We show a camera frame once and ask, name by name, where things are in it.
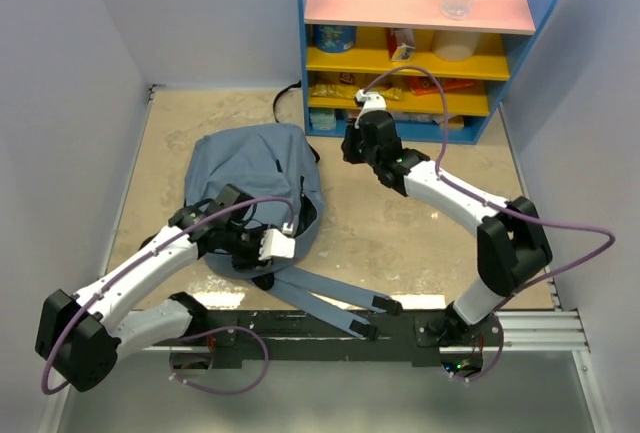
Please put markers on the red white carton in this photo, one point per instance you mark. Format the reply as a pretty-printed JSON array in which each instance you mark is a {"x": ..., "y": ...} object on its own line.
[{"x": 400, "y": 44}]

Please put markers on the red snack packet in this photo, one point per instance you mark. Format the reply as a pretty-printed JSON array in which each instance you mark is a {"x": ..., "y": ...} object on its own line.
[{"x": 421, "y": 86}]

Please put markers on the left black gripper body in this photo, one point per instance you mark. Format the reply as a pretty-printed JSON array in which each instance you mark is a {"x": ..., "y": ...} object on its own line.
[{"x": 244, "y": 245}]

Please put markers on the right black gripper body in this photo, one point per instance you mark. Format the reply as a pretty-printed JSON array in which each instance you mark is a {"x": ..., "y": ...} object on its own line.
[{"x": 355, "y": 152}]

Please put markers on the white round container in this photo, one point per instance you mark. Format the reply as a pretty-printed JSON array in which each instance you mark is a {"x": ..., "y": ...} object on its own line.
[{"x": 455, "y": 46}]

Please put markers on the blue shelf unit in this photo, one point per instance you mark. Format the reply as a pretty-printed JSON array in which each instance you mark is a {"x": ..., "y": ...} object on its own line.
[{"x": 509, "y": 28}]

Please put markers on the blue student backpack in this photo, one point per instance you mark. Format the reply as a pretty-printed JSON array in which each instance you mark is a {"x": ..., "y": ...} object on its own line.
[{"x": 277, "y": 160}]

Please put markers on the yellow sponge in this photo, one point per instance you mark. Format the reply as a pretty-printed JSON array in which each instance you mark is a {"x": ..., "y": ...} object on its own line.
[{"x": 454, "y": 123}]

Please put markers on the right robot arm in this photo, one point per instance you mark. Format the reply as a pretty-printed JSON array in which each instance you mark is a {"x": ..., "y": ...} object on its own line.
[{"x": 511, "y": 246}]

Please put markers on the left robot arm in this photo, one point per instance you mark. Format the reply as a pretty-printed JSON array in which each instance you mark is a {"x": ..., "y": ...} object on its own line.
[{"x": 82, "y": 336}]

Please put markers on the aluminium rail frame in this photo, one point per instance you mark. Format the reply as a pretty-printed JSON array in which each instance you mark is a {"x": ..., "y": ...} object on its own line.
[{"x": 523, "y": 332}]

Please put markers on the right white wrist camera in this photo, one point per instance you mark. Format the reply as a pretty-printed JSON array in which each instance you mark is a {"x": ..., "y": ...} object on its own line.
[{"x": 368, "y": 101}]

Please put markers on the yellow snack bag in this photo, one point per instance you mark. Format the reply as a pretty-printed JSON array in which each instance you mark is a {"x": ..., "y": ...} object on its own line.
[{"x": 345, "y": 85}]

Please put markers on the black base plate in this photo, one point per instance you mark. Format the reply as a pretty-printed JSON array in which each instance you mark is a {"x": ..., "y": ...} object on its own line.
[{"x": 292, "y": 335}]

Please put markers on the teal tissue pack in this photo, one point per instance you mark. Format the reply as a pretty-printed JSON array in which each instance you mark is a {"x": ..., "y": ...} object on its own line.
[{"x": 322, "y": 119}]

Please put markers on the blue round tin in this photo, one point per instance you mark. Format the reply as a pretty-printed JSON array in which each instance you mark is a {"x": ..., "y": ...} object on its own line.
[{"x": 334, "y": 38}]

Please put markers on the white tissue pack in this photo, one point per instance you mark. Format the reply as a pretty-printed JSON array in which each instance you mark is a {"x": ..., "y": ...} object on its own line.
[{"x": 416, "y": 117}]

